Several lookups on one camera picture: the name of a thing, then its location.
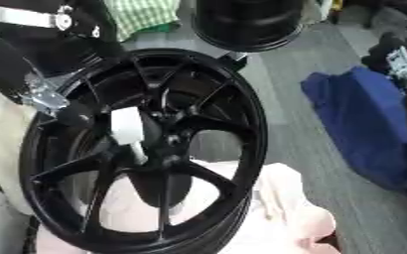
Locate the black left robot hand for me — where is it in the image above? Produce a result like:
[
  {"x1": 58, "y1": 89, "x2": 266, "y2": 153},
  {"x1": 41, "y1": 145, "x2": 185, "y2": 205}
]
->
[{"x1": 0, "y1": 0, "x2": 126, "y2": 129}]

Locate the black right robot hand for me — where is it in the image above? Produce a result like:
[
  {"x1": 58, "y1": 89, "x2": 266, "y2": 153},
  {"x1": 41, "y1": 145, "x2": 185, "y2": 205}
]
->
[{"x1": 359, "y1": 31, "x2": 407, "y2": 75}]

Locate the black spoked wheel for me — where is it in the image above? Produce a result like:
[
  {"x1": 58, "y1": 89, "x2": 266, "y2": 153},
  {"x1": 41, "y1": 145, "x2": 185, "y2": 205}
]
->
[{"x1": 17, "y1": 48, "x2": 270, "y2": 254}]

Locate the blue cloth bag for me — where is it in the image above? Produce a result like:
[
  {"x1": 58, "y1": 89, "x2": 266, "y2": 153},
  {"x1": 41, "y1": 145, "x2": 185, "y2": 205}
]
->
[{"x1": 299, "y1": 65, "x2": 407, "y2": 191}]

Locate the beige cloth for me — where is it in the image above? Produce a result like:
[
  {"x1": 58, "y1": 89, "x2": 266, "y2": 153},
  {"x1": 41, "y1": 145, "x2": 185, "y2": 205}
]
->
[{"x1": 0, "y1": 82, "x2": 43, "y2": 216}]

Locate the black round tyre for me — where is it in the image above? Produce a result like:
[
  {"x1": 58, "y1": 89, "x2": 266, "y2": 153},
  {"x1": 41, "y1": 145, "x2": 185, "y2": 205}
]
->
[{"x1": 191, "y1": 0, "x2": 308, "y2": 54}]

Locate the pale pink cloth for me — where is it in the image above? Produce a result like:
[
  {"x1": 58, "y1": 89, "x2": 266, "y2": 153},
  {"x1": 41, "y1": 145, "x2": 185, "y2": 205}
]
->
[{"x1": 35, "y1": 160, "x2": 339, "y2": 254}]

